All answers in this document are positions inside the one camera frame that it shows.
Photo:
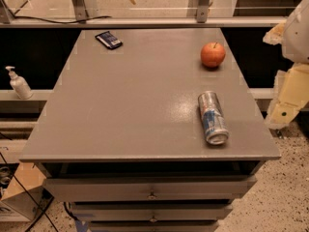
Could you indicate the white pump lotion bottle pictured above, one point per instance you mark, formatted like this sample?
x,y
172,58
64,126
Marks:
x,y
19,84

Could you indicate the cardboard box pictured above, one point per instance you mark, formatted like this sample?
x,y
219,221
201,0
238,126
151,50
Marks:
x,y
21,198

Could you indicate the red apple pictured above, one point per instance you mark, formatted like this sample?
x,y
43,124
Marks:
x,y
212,54

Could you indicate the grey drawer cabinet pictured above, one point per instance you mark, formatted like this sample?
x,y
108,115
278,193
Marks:
x,y
121,139

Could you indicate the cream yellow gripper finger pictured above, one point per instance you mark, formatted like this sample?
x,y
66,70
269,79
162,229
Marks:
x,y
290,88

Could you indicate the grey metal bracket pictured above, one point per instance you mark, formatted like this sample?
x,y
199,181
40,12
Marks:
x,y
202,10
79,10

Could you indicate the grey metal bracket right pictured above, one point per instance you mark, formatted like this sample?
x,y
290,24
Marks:
x,y
202,10

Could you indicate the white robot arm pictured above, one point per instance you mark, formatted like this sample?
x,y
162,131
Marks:
x,y
299,20

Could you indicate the silver blue energy drink can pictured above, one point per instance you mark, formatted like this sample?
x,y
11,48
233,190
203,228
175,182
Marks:
x,y
215,130

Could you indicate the grey metal bracket left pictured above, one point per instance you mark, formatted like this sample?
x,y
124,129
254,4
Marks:
x,y
79,10

